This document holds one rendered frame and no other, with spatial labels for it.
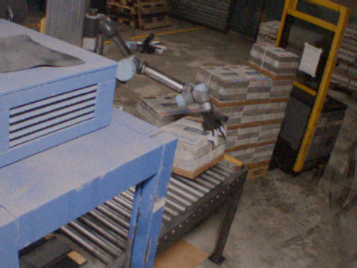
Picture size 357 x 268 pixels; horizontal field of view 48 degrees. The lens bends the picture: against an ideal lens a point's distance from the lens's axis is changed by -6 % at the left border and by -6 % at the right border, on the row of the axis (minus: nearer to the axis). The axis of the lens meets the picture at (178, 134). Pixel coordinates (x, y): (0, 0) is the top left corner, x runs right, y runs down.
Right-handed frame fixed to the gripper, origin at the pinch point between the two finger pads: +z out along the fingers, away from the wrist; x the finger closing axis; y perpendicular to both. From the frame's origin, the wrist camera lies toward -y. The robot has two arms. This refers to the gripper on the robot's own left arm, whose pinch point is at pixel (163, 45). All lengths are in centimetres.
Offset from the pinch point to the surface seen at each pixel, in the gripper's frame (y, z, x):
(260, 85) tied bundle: 17, 83, 38
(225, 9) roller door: 139, 458, -545
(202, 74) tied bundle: 20.5, 36.9, 13.0
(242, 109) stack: 39, 68, 42
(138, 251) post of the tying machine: -15, -109, 205
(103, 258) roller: 21, -108, 179
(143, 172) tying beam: -53, -115, 206
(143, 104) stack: 42, -20, 25
